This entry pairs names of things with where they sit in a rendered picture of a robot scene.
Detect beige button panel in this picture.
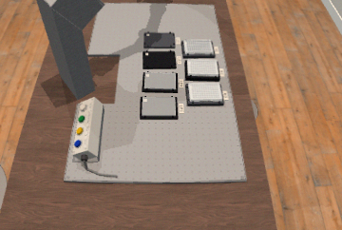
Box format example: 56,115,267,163
72,97,118,178

